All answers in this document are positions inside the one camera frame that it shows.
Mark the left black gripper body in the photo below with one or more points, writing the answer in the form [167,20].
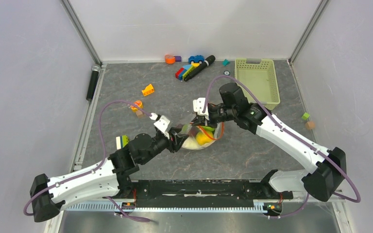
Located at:
[161,142]

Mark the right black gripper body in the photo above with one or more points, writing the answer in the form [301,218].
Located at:
[220,113]

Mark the white radish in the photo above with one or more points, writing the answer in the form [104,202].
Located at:
[191,144]

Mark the green apple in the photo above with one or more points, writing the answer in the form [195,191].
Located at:
[207,128]

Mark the clear zip bag orange zipper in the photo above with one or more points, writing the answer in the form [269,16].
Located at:
[191,131]

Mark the yellow lemon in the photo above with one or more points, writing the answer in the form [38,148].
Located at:
[202,138]

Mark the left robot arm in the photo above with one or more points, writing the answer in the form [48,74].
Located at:
[107,178]

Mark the wooden cube left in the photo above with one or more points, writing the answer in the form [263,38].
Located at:
[139,114]

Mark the wooden cube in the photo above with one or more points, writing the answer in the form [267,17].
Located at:
[310,125]
[139,114]

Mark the teal block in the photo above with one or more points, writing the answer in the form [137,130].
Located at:
[226,62]

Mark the coloured block stack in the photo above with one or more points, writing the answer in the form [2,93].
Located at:
[185,70]

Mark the black microphone on table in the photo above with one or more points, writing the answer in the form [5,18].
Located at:
[207,62]

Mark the green white toy brick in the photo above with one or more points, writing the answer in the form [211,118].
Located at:
[121,141]

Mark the orange toy brick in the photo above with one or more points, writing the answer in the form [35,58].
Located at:
[149,89]

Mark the green plastic basket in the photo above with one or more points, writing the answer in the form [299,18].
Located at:
[259,76]

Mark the blue toy car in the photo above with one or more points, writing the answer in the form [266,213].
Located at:
[196,59]

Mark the purple block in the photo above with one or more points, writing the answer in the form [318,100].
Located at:
[178,58]

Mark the green cube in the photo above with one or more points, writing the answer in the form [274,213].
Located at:
[305,116]

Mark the wooden cube right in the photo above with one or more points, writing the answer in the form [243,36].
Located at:
[310,125]

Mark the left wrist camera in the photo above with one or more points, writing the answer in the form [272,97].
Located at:
[162,123]

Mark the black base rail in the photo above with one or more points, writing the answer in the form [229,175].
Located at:
[200,193]

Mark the black microphone at wall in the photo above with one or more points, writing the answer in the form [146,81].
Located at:
[95,70]

